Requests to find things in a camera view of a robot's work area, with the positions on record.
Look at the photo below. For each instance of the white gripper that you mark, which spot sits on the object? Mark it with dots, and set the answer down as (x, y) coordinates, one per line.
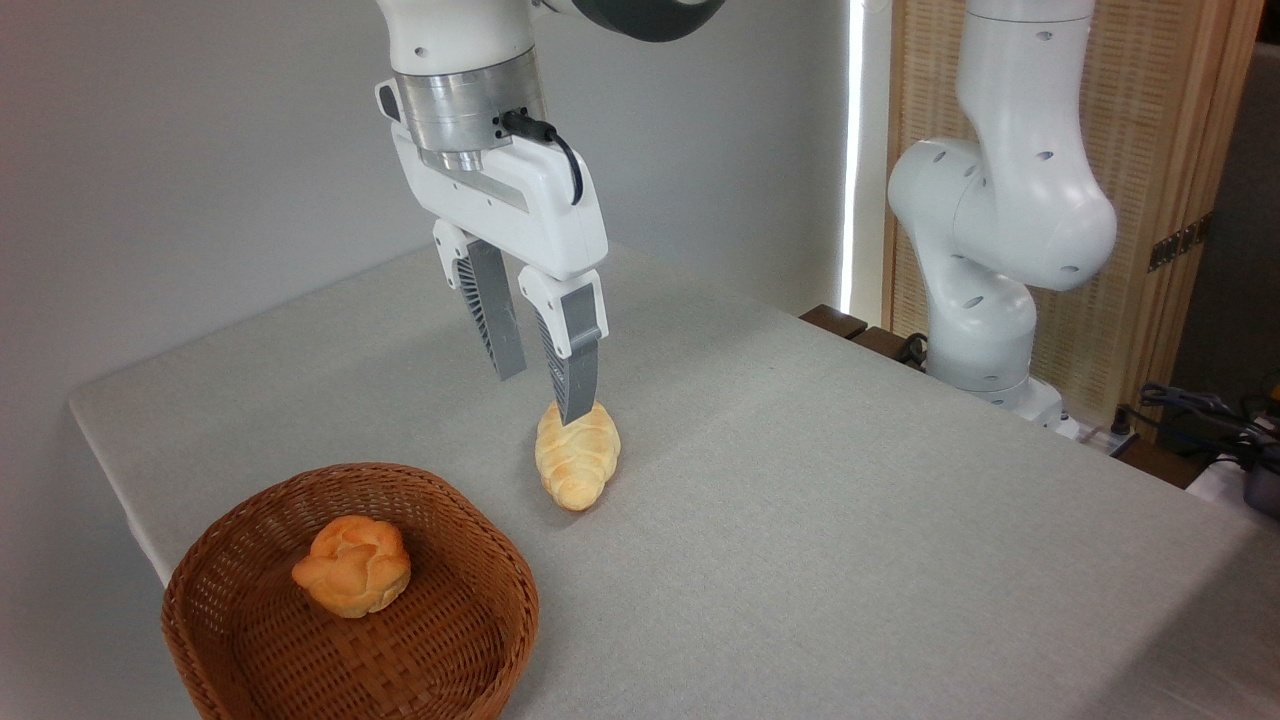
(520, 215)

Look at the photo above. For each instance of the long braided bread loaf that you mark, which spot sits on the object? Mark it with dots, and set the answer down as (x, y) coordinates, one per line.
(578, 462)

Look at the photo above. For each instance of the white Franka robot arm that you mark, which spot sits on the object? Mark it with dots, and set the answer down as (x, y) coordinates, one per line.
(1000, 200)

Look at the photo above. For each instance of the round knotted bread roll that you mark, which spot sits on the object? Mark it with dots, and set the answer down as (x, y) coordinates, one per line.
(352, 568)

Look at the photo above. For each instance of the brown wicker basket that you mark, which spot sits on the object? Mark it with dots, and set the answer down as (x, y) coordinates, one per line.
(250, 640)

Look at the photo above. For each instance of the dark brown wooden board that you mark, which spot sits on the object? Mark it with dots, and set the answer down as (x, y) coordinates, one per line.
(835, 322)

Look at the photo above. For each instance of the grey tablecloth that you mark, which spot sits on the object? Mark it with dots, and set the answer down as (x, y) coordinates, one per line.
(800, 550)

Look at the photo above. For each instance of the wooden bamboo folding screen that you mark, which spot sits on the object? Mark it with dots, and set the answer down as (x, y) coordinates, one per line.
(1150, 120)

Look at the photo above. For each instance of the dark metal screen hinge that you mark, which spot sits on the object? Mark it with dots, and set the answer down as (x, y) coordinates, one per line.
(1180, 242)

